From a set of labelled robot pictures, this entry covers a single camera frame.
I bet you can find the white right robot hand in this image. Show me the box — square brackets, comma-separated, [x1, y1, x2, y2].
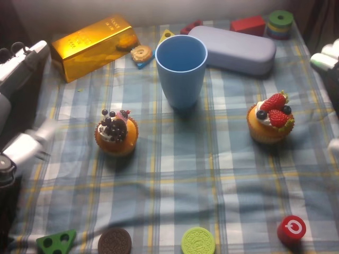
[309, 38, 339, 159]

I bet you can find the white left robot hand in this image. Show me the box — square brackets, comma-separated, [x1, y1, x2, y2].
[0, 39, 58, 189]

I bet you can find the strawberry topped toy cupcake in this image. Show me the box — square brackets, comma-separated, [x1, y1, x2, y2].
[246, 89, 296, 145]

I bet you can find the chocolate topped toy cupcake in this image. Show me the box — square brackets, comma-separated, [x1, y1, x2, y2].
[95, 108, 139, 157]

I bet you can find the blue plastic cup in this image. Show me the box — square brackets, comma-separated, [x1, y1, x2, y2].
[155, 34, 208, 110]

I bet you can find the green triangle block with holes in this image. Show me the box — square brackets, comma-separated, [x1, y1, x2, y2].
[36, 229, 77, 254]

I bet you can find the lilac glasses case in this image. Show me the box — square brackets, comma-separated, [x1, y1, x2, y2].
[186, 25, 277, 76]

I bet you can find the red rectangular block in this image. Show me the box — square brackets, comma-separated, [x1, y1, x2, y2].
[229, 15, 266, 37]

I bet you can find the gold bar toy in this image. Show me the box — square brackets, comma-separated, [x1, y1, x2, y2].
[50, 14, 140, 84]

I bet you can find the brown sandwich cookie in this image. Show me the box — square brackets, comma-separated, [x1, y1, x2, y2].
[97, 227, 132, 254]

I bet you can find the small blue block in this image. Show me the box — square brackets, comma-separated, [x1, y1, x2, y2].
[136, 50, 156, 70]

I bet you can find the red triangle block with holes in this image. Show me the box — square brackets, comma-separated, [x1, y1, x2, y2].
[180, 20, 204, 35]

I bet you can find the beige flower shaped cookie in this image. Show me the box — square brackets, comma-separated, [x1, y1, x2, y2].
[130, 44, 154, 63]

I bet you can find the red cylinder with white mark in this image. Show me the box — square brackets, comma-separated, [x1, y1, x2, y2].
[276, 215, 307, 246]

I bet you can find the blue plaid table cloth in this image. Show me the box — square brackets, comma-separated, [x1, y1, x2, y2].
[7, 20, 339, 254]

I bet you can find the yellow triangle block with holes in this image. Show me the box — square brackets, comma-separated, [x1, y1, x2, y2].
[158, 29, 175, 47]

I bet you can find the green sandwich cookie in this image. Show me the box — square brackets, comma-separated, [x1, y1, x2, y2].
[181, 226, 216, 254]

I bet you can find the ring stack toy green top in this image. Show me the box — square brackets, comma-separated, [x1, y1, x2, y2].
[266, 10, 294, 40]

